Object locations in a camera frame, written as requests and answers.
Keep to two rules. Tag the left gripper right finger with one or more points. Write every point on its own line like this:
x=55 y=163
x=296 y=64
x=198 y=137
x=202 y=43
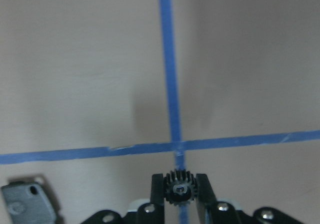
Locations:
x=210 y=210

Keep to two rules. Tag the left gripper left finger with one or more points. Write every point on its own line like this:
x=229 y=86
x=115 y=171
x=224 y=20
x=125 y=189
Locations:
x=153 y=212

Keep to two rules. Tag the small black bearing gear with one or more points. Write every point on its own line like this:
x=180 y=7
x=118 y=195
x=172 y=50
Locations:
x=180 y=187

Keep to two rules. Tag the black brake pad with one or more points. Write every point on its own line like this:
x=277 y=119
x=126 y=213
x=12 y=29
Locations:
x=30 y=200

